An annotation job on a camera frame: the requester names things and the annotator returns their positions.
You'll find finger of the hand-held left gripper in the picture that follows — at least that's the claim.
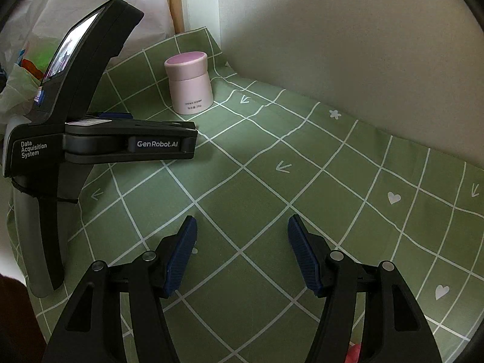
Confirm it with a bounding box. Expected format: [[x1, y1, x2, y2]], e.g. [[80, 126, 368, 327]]
[[88, 112, 133, 120]]

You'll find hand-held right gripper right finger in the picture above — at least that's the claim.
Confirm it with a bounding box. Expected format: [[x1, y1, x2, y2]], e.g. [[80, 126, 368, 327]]
[[287, 214, 443, 363]]

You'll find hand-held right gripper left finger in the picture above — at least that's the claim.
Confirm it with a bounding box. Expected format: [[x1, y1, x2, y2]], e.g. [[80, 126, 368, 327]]
[[41, 215, 198, 363]]

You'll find green checked bed sheet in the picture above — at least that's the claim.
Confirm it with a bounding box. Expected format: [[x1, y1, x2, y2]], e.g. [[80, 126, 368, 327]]
[[8, 26, 484, 363]]

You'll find pink round jar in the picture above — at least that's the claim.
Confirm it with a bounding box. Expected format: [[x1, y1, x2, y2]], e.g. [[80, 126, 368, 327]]
[[164, 52, 214, 116]]

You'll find white plastic bag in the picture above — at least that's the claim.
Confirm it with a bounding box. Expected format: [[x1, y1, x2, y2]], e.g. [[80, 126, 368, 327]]
[[0, 0, 172, 122]]

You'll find wooden board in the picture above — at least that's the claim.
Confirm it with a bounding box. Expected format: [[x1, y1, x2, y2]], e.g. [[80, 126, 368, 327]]
[[169, 0, 186, 34]]

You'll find dark brown cloth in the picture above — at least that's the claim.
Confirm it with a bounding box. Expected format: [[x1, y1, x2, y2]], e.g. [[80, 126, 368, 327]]
[[0, 272, 46, 363]]

